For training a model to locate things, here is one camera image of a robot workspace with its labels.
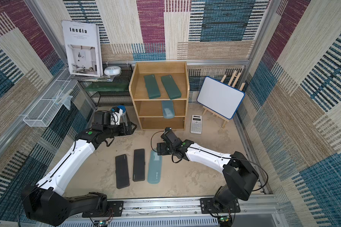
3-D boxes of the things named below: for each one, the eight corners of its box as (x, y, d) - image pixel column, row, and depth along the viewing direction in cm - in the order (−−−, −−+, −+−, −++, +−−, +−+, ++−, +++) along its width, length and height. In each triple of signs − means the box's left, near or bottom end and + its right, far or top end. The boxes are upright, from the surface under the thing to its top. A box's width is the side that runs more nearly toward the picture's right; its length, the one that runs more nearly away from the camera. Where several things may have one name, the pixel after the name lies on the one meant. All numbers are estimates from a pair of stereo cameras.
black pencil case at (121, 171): (117, 189, 81) (116, 188, 79) (116, 158, 93) (114, 156, 91) (129, 185, 83) (128, 184, 81) (126, 155, 94) (125, 153, 92)
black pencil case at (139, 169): (133, 182, 84) (132, 180, 82) (134, 151, 96) (133, 149, 94) (145, 180, 84) (144, 179, 82) (144, 150, 97) (144, 148, 95)
